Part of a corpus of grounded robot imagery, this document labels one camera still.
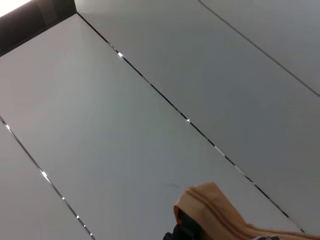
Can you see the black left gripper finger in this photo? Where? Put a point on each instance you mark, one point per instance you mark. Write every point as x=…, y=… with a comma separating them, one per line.
x=187, y=227

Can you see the khaki canvas food bag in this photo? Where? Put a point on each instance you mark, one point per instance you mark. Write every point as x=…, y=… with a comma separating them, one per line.
x=217, y=207

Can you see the black overhead beam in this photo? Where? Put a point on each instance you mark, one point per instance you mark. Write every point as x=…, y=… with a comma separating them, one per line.
x=30, y=27

